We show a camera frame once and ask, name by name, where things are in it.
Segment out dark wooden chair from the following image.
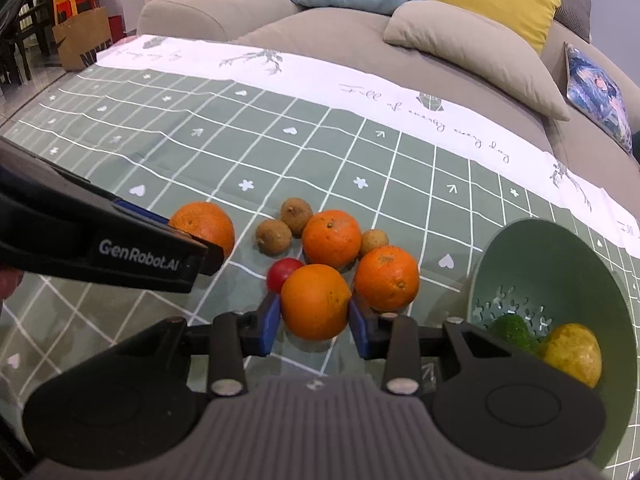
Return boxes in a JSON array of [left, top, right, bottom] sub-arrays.
[[0, 0, 54, 97]]

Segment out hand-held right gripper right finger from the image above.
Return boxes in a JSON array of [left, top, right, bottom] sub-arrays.
[[348, 298, 506, 396]]

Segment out green colander bowl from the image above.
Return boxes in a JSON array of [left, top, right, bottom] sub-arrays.
[[466, 218, 639, 471]]

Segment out orange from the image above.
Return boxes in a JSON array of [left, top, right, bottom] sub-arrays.
[[354, 246, 420, 312], [169, 202, 236, 261], [280, 263, 353, 342], [301, 210, 362, 270]]

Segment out brown kiwi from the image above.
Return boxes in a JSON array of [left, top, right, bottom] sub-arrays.
[[280, 198, 314, 236], [256, 219, 293, 256], [359, 229, 390, 260]]

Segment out green checked tablecloth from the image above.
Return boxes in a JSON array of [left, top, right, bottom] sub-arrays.
[[0, 34, 640, 480]]

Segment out person's left hand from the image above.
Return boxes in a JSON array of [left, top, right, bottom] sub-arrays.
[[0, 268, 24, 302]]

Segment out brown paper bag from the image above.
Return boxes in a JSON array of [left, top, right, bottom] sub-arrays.
[[51, 6, 114, 72]]

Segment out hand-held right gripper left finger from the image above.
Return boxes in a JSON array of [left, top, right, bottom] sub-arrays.
[[145, 292, 281, 397]]

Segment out beige sofa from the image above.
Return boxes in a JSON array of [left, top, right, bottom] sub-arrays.
[[136, 0, 640, 183]]

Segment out red plastic stool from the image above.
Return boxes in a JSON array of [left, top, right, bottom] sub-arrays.
[[52, 0, 99, 24]]

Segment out red cherry tomato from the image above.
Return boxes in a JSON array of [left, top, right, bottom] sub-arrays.
[[266, 258, 305, 295]]

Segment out brown kiwi top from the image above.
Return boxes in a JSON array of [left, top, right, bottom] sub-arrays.
[[280, 198, 314, 236]]

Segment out beige pillow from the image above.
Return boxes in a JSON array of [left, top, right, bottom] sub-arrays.
[[384, 0, 571, 122]]

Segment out printed figure pillow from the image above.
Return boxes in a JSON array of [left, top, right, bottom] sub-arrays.
[[564, 42, 634, 156]]

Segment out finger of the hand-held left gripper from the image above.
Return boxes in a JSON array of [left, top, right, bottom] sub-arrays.
[[112, 199, 225, 276]]

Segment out green avocado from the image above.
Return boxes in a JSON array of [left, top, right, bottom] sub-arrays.
[[487, 314, 544, 354]]

